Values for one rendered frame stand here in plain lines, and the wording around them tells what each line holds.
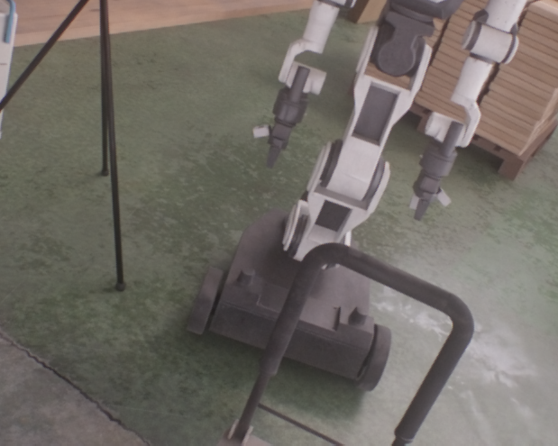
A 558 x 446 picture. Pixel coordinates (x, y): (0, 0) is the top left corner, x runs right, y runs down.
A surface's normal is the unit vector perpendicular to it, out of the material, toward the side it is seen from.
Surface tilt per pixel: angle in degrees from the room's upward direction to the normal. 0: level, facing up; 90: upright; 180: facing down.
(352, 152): 67
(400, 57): 90
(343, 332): 45
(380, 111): 80
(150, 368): 0
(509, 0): 90
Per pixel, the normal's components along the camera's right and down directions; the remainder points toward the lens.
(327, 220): -0.25, 0.81
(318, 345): -0.11, 0.46
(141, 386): 0.32, -0.82
